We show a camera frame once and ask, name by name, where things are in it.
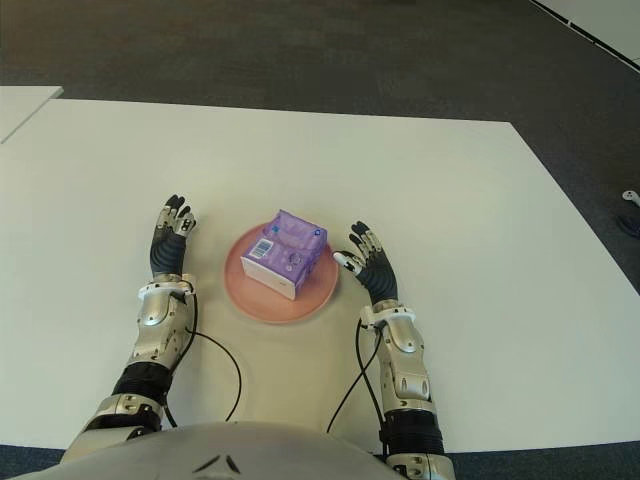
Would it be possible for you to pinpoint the pink round plate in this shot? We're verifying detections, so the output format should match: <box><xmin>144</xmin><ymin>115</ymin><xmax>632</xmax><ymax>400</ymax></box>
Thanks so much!
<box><xmin>223</xmin><ymin>223</ymin><xmax>341</xmax><ymax>325</ymax></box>

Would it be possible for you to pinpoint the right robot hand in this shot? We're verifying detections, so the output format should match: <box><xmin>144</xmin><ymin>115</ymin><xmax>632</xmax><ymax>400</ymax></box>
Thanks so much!
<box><xmin>332</xmin><ymin>220</ymin><xmax>401</xmax><ymax>307</ymax></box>

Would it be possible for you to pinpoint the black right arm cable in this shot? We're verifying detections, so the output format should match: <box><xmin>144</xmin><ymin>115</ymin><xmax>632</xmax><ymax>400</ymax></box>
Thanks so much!
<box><xmin>325</xmin><ymin>319</ymin><xmax>389</xmax><ymax>459</ymax></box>

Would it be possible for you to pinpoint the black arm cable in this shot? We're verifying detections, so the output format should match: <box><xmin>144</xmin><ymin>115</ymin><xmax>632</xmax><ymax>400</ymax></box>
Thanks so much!
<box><xmin>162</xmin><ymin>289</ymin><xmax>243</xmax><ymax>429</ymax></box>
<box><xmin>325</xmin><ymin>319</ymin><xmax>389</xmax><ymax>459</ymax></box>

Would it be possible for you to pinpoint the white table with grey edge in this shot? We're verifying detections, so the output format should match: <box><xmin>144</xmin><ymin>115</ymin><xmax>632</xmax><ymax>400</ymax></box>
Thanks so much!
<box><xmin>0</xmin><ymin>85</ymin><xmax>65</xmax><ymax>144</ymax></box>

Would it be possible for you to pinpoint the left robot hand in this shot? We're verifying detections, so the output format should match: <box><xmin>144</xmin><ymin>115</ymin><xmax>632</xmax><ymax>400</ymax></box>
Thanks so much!
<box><xmin>148</xmin><ymin>194</ymin><xmax>197</xmax><ymax>284</ymax></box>

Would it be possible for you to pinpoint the grey robot torso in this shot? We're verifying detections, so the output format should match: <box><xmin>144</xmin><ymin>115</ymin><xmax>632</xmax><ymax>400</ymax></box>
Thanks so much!
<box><xmin>19</xmin><ymin>421</ymin><xmax>401</xmax><ymax>480</ymax></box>

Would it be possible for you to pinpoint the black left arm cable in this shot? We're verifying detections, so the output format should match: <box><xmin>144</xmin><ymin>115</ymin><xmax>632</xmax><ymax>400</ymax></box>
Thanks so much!
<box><xmin>162</xmin><ymin>289</ymin><xmax>243</xmax><ymax>429</ymax></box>

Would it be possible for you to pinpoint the purple tissue paper pack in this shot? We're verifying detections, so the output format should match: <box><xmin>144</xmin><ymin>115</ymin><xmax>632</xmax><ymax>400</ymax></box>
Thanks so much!
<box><xmin>240</xmin><ymin>209</ymin><xmax>329</xmax><ymax>302</ymax></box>

